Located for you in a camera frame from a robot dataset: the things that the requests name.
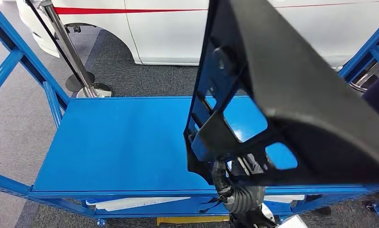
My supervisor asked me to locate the white car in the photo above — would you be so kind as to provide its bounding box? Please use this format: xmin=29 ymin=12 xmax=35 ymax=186
xmin=16 ymin=0 xmax=379 ymax=68

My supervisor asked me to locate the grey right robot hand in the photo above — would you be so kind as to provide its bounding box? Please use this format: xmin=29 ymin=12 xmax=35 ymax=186
xmin=231 ymin=154 xmax=265 ymax=177

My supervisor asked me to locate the black plastic plate frame part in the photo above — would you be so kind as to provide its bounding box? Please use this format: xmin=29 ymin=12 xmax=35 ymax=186
xmin=183 ymin=0 xmax=379 ymax=186

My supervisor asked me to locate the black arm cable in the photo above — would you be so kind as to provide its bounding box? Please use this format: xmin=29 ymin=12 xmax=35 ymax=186
xmin=198 ymin=160 xmax=234 ymax=213

